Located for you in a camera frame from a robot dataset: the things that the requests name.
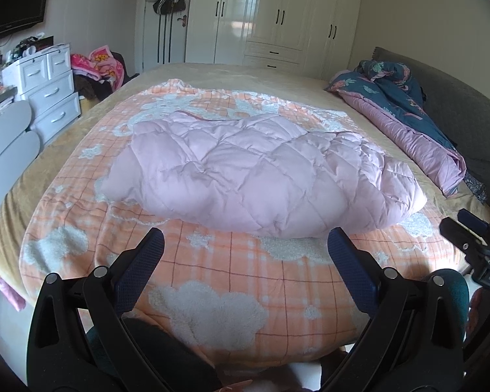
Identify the pink cartoon blanket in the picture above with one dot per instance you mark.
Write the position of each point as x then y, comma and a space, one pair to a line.
102, 59

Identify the white wardrobe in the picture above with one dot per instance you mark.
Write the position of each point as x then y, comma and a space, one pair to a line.
302, 20

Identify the pink cloth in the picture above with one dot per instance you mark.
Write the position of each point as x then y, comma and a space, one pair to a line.
12, 294

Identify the orange plaid blanket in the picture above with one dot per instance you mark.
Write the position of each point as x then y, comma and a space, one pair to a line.
228, 277

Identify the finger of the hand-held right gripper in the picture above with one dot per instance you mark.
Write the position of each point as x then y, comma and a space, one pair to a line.
457, 232
475, 220

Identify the white door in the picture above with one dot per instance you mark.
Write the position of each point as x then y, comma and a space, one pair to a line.
179, 45

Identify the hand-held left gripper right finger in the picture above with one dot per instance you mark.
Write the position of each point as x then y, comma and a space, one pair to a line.
347, 265

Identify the blue floral quilt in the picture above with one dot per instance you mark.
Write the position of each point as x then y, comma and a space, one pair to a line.
392, 102

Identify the pile of small toiletries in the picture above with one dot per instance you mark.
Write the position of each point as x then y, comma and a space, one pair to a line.
30, 47

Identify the bed with beige sheet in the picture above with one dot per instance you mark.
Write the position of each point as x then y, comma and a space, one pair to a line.
249, 75

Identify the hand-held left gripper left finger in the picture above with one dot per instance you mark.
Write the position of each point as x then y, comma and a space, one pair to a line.
147, 255

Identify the grey padded headboard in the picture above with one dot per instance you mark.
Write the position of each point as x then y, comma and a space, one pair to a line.
465, 90

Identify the white drawer chest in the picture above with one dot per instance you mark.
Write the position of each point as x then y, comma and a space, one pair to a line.
53, 90

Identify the pink quilted jacket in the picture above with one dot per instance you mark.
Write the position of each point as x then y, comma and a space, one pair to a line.
249, 171

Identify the dark patterned cloth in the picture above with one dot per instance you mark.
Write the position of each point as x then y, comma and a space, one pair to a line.
477, 188

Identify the grey rounded footboard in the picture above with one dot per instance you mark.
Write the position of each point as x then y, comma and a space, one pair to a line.
8, 151

